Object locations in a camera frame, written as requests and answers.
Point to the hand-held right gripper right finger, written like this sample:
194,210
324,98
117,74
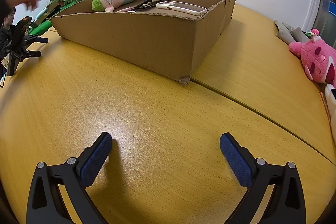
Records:
236,163

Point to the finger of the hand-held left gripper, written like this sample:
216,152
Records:
39,39
34,54

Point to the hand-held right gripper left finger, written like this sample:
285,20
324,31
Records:
95,158

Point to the brown cardboard box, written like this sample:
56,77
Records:
131,40

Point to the white clear phone case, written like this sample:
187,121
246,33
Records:
181,7

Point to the person's left forearm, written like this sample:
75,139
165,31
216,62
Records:
4,2

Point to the black tablet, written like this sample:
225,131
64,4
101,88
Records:
50,12

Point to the pink pen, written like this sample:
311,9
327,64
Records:
125,9

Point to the white plush toy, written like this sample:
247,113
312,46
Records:
331,108

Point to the pink bear plush toy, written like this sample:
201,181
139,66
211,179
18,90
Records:
316,60

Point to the grey cloth bag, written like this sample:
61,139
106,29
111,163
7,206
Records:
291,32

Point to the blue door sign band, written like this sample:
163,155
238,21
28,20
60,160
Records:
330,7

